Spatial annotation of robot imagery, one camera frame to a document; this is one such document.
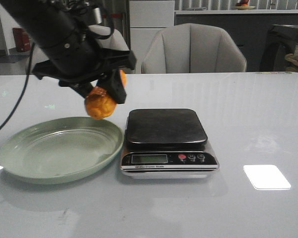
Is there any white drawer cabinet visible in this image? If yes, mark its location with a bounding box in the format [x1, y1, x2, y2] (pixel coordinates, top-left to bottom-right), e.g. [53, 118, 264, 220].
[129, 0, 175, 74]

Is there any beige cushion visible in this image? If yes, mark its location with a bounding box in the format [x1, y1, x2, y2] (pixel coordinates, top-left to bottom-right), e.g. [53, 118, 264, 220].
[285, 54, 298, 73]

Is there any grey chair left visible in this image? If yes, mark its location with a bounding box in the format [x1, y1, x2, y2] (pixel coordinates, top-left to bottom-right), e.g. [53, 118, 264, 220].
[25, 25, 129, 74]

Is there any fruit bowl on counter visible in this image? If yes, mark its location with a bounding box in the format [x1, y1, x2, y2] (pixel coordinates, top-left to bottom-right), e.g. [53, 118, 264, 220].
[233, 0, 256, 10]

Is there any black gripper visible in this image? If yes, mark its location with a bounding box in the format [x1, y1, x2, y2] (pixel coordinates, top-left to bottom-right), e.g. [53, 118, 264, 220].
[32, 48, 137, 104]

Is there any dark grey sideboard counter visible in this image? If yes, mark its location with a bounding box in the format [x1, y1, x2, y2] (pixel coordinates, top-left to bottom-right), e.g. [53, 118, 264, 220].
[175, 9, 298, 72]

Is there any red barrier tape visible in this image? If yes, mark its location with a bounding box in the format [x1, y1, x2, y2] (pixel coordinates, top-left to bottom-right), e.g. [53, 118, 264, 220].
[102, 13, 123, 19]

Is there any red bin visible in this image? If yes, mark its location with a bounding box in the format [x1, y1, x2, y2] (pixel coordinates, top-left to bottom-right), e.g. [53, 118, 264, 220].
[12, 27, 31, 52]

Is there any black steel kitchen scale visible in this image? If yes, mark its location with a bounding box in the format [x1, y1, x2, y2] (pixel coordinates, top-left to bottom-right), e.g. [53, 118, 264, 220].
[120, 109, 220, 179]

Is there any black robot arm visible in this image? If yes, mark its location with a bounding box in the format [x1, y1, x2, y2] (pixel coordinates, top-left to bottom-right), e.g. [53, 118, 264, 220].
[0, 0, 136, 104]

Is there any orange corn cob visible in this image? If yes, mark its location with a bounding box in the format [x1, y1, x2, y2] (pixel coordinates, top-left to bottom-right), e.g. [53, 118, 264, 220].
[84, 69, 127, 120]

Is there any green plate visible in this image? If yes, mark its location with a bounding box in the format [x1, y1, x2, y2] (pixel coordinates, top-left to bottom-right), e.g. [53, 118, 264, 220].
[0, 117, 124, 184]

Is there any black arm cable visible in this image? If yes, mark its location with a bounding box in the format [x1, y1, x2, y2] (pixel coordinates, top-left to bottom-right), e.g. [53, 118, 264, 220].
[0, 42, 36, 139]

